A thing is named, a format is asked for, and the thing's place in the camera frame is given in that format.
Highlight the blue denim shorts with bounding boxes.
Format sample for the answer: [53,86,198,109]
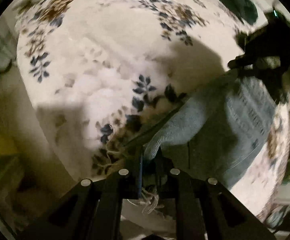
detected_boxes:
[92,69,278,214]

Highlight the floral bed cover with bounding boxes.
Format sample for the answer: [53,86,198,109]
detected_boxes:
[13,0,290,233]

